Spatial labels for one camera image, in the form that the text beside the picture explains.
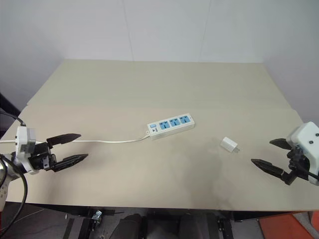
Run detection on orange floor mat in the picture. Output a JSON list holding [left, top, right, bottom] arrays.
[[258, 213, 315, 239]]

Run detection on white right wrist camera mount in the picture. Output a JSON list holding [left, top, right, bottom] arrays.
[[286, 121, 319, 186]]

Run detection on white plug adapter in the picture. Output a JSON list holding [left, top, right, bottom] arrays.
[[219, 136, 242, 154]]

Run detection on white power strip cord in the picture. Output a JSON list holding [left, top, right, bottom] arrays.
[[0, 131, 151, 145]]

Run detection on white power strip blue sockets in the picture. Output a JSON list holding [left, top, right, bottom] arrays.
[[147, 113, 195, 141]]

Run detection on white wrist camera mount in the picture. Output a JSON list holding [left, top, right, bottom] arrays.
[[13, 126, 38, 175], [286, 121, 319, 186]]

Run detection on black table frame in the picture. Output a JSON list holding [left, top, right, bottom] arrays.
[[4, 201, 319, 239]]

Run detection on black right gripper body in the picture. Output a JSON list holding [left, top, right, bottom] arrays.
[[281, 145, 311, 186]]

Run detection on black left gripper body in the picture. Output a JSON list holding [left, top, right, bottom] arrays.
[[27, 141, 57, 174]]

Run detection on black object beside table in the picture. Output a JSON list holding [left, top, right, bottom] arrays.
[[0, 91, 21, 137]]

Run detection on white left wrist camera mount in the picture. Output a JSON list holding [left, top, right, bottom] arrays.
[[13, 126, 38, 175]]

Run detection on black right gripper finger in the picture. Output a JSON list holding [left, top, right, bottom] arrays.
[[251, 158, 285, 179], [269, 138, 291, 151]]

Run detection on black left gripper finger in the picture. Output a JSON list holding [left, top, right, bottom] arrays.
[[51, 153, 89, 174], [46, 133, 82, 148]]

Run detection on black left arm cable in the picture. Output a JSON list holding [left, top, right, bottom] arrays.
[[0, 111, 28, 231]]

